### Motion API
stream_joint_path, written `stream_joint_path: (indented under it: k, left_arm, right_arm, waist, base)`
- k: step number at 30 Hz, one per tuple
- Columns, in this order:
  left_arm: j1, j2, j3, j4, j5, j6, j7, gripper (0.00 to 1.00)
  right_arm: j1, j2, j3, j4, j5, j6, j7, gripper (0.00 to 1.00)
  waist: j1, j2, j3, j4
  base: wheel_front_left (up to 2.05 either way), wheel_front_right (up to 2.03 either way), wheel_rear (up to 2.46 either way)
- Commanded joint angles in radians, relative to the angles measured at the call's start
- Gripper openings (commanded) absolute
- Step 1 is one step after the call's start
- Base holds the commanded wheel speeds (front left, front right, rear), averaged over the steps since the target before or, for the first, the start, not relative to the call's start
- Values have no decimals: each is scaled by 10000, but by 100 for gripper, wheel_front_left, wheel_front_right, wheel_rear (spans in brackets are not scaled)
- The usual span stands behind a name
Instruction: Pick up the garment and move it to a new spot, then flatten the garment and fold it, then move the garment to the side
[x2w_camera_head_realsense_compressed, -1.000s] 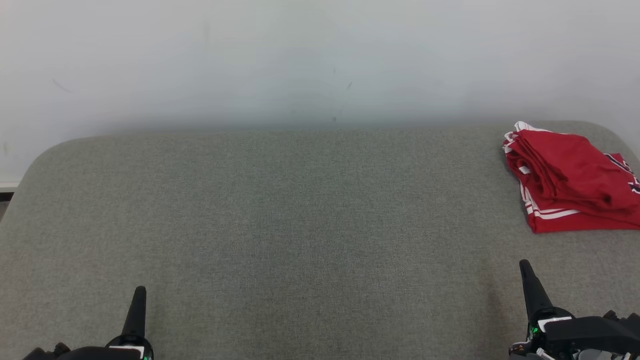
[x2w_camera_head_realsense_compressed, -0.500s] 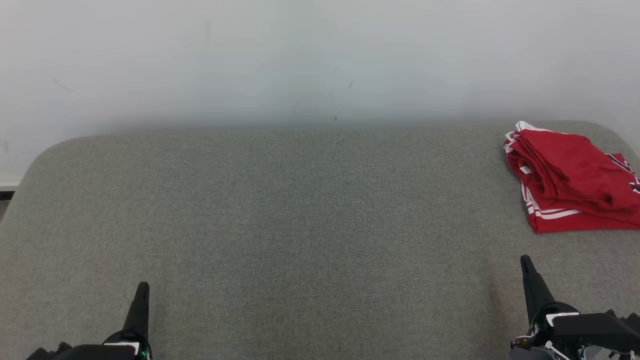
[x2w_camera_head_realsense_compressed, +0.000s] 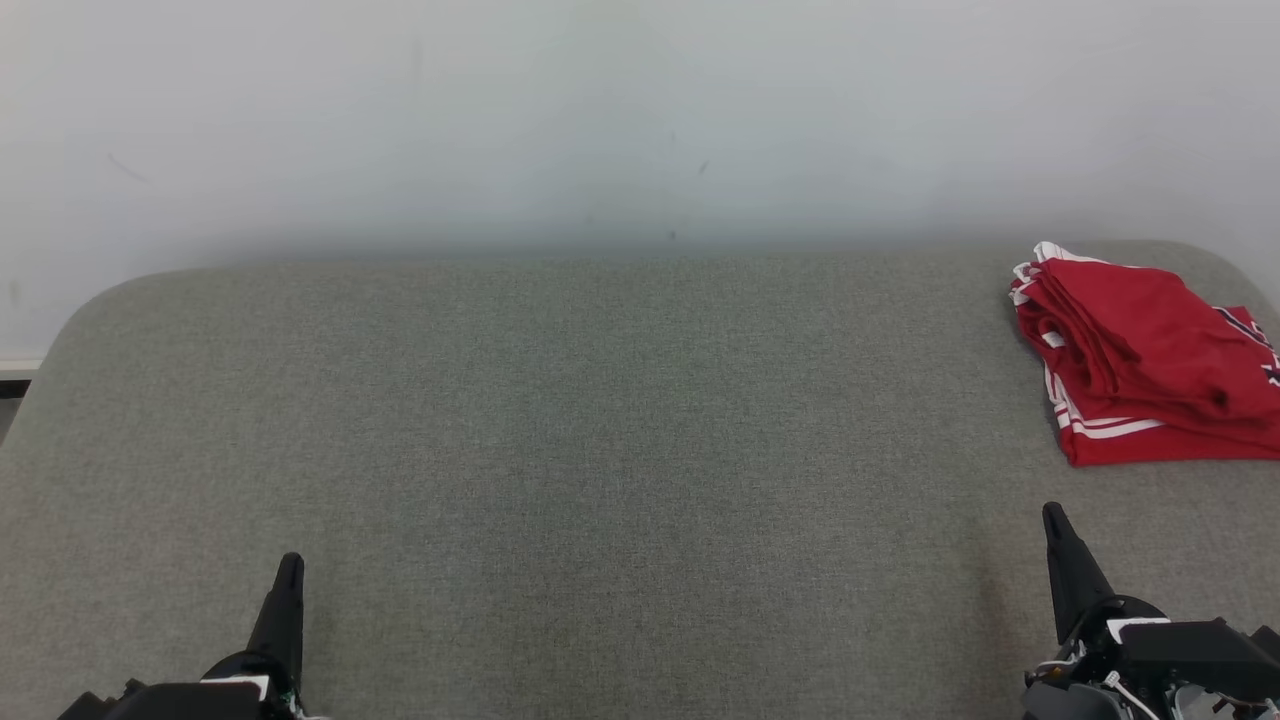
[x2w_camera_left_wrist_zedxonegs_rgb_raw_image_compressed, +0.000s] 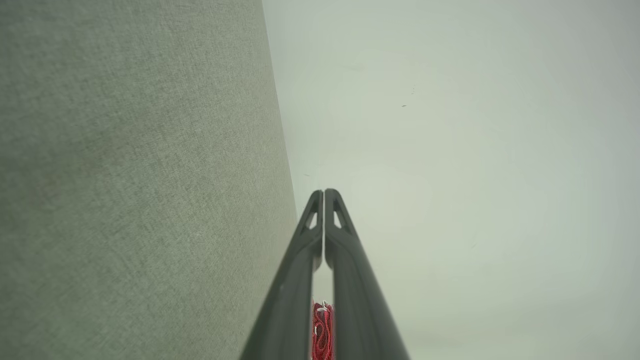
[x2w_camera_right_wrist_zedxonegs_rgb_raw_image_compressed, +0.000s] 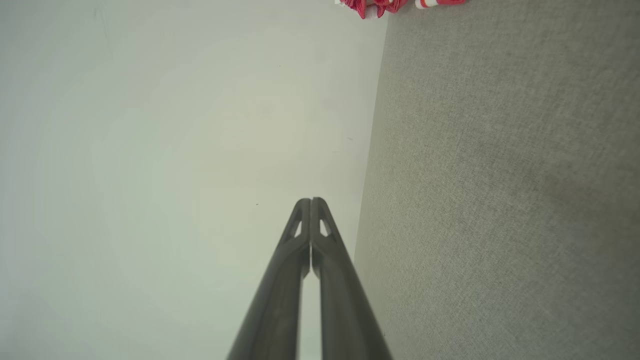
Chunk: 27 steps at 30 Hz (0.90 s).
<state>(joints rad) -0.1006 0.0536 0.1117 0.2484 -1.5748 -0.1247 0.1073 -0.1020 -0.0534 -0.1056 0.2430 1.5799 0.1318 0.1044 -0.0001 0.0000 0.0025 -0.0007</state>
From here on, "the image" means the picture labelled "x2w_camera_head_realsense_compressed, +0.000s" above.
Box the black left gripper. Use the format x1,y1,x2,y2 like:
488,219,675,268
58,552,306,720

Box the red white jersey shirt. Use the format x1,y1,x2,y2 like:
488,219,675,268
1040,300,1280,468

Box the red white striped shorts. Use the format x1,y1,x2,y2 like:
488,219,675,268
1008,241,1273,423

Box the thin white cable with connector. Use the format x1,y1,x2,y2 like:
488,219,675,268
1100,670,1153,720

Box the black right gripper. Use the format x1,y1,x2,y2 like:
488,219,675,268
1020,502,1280,720

